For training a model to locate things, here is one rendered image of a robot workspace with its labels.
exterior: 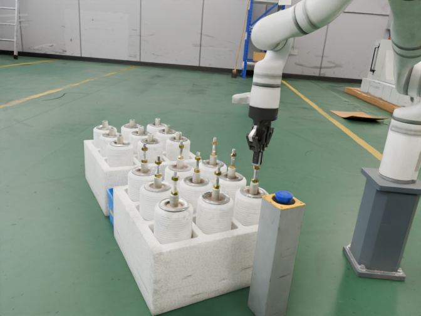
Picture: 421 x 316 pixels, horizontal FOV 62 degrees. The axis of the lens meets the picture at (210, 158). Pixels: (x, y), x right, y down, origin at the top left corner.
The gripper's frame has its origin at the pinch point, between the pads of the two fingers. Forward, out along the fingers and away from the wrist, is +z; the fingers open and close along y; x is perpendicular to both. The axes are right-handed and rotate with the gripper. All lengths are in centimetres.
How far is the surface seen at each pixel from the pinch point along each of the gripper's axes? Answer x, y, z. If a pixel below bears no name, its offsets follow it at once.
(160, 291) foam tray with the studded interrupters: 8.2, -29.5, 28.4
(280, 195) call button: -12.4, -13.6, 2.4
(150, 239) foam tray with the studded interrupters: 13.4, -27.4, 17.3
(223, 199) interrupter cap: 3.9, -9.9, 10.0
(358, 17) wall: 115, 667, -87
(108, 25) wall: 531, 429, -41
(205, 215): 5.9, -14.9, 13.2
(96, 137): 78, 12, 13
